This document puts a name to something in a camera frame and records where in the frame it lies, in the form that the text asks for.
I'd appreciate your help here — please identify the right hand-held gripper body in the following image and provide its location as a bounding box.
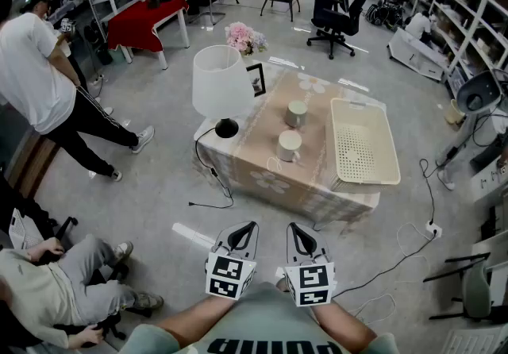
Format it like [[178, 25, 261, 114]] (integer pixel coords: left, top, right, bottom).
[[282, 259, 337, 308]]

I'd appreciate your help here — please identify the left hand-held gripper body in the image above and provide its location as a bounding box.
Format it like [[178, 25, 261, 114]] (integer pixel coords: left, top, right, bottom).
[[204, 246, 259, 302]]

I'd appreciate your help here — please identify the cream mug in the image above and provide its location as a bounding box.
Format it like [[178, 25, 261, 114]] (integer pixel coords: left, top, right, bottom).
[[283, 100, 309, 129], [275, 129, 303, 164]]

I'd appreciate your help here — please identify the cream perforated plastic basket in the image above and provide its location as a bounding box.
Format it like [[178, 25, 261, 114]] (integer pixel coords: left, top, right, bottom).
[[325, 97, 402, 193]]

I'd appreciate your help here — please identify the person's left forearm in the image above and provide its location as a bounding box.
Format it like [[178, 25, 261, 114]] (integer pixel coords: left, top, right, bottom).
[[152, 291, 241, 352]]

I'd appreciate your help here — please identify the person's right forearm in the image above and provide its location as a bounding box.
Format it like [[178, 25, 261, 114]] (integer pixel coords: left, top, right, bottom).
[[308, 298, 379, 348]]

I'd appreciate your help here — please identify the person's pale green shirt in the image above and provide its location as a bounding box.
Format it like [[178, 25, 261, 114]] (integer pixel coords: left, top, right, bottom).
[[118, 280, 402, 354]]

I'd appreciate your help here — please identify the white power strip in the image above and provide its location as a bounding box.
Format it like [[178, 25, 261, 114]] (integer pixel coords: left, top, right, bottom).
[[425, 220, 444, 239]]

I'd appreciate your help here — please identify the floral cloth covered table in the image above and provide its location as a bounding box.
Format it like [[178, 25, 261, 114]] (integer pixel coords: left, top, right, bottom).
[[193, 55, 388, 231]]

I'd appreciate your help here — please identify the black swivel chair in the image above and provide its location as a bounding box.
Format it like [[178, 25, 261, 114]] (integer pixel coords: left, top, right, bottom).
[[53, 260, 132, 341], [0, 171, 79, 254]]

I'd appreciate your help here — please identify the white table lamp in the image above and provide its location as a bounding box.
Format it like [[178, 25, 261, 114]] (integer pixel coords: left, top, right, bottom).
[[191, 44, 256, 139]]

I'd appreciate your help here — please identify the white slatted panel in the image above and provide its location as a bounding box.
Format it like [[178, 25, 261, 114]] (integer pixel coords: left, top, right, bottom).
[[440, 324, 508, 354]]

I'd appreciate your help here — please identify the cream waste bin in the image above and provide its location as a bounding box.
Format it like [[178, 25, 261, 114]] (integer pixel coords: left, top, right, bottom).
[[444, 98, 466, 125]]

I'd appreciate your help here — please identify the brown floor mat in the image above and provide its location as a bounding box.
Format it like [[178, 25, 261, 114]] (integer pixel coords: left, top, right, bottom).
[[7, 133, 60, 198]]

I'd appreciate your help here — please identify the pink purple flower bouquet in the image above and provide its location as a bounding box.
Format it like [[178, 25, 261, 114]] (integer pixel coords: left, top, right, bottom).
[[224, 21, 269, 57]]

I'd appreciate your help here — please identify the white low cabinet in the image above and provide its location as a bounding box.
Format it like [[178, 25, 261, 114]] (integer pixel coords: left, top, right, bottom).
[[387, 28, 448, 83]]

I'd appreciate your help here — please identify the grey floor machine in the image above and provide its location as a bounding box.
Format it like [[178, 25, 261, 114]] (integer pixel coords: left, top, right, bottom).
[[436, 70, 508, 190]]

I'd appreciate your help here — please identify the black office chair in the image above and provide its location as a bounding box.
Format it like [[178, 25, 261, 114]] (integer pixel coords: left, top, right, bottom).
[[306, 0, 372, 60]]

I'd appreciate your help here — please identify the red cloth covered table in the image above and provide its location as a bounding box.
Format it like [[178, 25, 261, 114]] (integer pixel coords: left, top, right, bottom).
[[106, 0, 191, 71]]

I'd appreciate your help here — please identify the black wheelchair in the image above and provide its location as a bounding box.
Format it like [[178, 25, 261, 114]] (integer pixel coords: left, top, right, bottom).
[[364, 0, 404, 30]]

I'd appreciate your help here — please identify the black lamp cable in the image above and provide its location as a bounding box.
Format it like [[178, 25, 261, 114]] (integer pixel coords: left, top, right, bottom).
[[188, 125, 235, 210]]

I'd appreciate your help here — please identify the black floor cable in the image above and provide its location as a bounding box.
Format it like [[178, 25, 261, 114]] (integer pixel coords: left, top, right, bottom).
[[331, 235, 437, 300]]

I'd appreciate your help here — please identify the white floor cable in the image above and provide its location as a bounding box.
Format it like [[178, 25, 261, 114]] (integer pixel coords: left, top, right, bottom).
[[348, 221, 436, 325]]

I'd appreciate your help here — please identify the black cable with adapter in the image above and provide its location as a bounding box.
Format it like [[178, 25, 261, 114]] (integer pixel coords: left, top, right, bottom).
[[419, 158, 437, 225]]

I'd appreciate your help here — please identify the green chair black frame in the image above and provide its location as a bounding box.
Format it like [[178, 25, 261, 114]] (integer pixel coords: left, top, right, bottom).
[[422, 252, 508, 324]]

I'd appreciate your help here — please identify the black picture frame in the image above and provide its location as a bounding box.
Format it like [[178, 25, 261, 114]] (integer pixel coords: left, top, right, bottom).
[[245, 62, 267, 98]]

